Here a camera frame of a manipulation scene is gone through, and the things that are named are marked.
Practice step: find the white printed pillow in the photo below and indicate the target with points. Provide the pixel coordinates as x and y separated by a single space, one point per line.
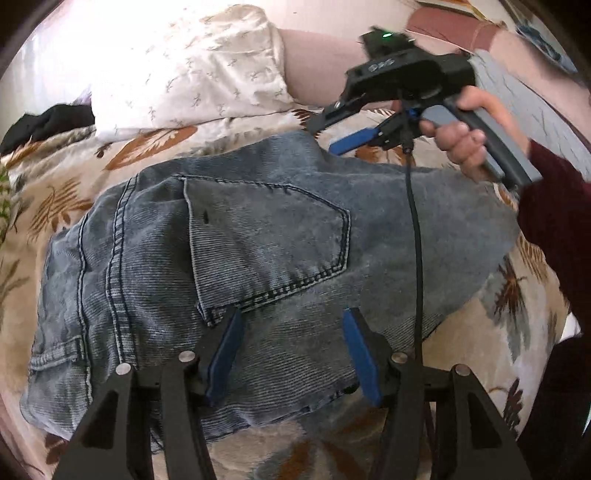
194 74

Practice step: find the person's right hand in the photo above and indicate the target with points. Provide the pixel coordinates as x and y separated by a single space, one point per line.
461 143

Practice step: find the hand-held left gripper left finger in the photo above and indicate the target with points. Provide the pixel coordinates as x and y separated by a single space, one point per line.
226 350

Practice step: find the pale book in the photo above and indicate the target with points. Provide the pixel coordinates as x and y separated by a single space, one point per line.
450 8

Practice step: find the grey quilted pillow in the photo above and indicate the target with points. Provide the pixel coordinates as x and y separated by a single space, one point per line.
535 97

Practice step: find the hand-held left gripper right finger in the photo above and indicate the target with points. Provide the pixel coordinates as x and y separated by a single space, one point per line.
362 355

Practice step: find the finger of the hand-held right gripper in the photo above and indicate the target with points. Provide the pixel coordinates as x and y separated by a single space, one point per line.
351 142
332 115

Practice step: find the dark cloth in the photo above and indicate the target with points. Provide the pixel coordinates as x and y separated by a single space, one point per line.
46 124

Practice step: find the blue patterned item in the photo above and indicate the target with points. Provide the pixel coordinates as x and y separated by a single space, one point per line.
547 44

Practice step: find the blue denim pants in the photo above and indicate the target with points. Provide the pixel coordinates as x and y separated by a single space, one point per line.
258 258

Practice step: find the person's right forearm maroon sleeve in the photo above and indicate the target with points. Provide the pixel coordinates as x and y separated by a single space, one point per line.
558 221

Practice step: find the leaf print cream blanket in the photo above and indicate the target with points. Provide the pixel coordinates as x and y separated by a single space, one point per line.
60 203

